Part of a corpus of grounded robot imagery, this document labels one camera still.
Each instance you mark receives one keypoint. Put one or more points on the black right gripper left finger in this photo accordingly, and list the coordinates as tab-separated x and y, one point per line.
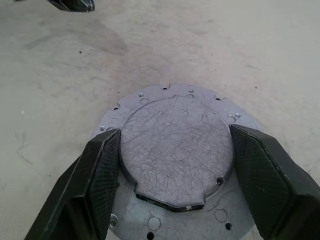
82	190

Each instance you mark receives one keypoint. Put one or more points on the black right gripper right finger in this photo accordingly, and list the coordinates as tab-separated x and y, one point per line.
275	190

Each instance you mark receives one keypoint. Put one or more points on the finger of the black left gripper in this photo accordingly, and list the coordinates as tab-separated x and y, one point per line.
85	5
62	3

